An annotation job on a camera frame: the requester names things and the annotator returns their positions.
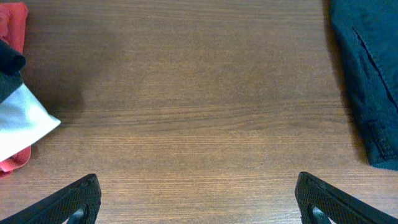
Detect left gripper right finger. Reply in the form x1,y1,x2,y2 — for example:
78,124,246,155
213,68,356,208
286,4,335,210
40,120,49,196
295,172,397,224

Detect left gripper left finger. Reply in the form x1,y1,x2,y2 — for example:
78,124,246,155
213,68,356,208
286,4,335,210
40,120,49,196
1,174,101,224

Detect navy blue shorts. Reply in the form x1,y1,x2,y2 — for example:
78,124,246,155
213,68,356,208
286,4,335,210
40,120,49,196
329,0,397,170

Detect folded black garment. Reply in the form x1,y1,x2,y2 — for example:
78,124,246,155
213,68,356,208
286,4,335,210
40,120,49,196
1,40,26,103

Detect folded red garment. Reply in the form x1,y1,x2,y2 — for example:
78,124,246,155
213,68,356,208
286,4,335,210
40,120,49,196
1,2,31,179

